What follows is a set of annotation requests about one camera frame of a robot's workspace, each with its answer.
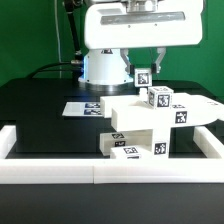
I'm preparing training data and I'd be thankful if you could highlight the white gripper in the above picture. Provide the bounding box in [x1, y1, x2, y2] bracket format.
[84, 0, 204, 74]

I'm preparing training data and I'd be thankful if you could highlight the white tagged cube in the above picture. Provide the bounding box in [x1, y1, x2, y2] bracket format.
[135, 68, 152, 87]
[148, 86, 174, 109]

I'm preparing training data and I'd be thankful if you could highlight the white chair backrest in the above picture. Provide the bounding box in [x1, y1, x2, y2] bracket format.
[100, 93, 224, 132]

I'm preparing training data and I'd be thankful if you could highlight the white chair seat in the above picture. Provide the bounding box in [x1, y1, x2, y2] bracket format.
[126, 128, 172, 159]

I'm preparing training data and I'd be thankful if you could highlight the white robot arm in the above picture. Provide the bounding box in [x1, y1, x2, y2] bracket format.
[79, 0, 204, 91]

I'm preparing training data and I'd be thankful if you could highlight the white base tag plate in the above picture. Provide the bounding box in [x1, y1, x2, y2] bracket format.
[62, 102, 101, 117]

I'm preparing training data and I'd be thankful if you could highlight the black cable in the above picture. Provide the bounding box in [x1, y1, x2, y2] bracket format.
[26, 0, 84, 80]

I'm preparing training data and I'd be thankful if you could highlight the white cable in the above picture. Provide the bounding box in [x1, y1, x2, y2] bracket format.
[53, 0, 63, 79]

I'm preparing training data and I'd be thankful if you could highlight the white U-shaped frame wall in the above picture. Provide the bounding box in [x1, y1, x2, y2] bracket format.
[0, 125, 224, 184]

